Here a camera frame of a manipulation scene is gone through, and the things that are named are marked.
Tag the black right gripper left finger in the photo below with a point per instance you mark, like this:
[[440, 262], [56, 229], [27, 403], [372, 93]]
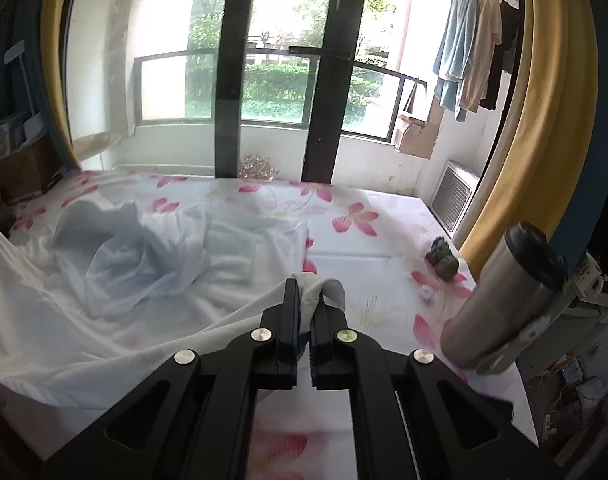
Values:
[[192, 418]]

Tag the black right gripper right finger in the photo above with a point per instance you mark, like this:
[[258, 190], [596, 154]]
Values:
[[413, 418]]

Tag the large white cloth garment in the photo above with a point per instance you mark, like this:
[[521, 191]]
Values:
[[92, 306]]

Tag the small white cap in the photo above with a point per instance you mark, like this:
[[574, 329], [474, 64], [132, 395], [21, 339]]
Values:
[[426, 292]]

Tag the floral pink bed sheet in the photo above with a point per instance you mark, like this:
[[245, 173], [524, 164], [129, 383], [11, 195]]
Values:
[[374, 244]]

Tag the small dark green toy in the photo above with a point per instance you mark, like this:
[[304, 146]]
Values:
[[441, 259]]

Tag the stainless steel thermos cup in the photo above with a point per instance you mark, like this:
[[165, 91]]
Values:
[[510, 307]]

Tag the white air conditioner unit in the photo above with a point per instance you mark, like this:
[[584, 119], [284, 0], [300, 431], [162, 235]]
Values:
[[453, 195]]

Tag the cardboard box on balcony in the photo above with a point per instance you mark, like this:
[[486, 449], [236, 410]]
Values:
[[417, 137]]

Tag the yellow curtain right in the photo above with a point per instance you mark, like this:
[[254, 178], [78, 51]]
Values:
[[553, 131]]

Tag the yellow curtain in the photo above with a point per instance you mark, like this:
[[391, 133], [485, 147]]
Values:
[[553, 131], [51, 36]]

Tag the black balcony railing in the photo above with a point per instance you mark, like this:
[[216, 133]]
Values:
[[278, 90]]

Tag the small printed box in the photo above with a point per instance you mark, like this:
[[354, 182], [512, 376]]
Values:
[[11, 137]]

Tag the hanging light blue shirt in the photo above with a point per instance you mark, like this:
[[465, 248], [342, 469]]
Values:
[[454, 54]]

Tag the hanging black garment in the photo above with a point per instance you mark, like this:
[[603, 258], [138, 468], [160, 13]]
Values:
[[503, 58]]

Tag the hanging beige shirt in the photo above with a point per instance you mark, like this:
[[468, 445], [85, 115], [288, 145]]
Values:
[[487, 36]]

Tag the yellow curtain left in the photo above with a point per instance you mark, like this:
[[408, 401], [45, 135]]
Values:
[[51, 36]]

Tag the dark door frame left post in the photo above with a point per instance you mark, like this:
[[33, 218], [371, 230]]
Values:
[[228, 90]]

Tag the dark door frame post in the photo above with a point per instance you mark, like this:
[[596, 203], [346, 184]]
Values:
[[228, 90], [336, 60]]

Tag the dark door frame right post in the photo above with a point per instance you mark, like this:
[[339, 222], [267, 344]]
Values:
[[336, 60]]

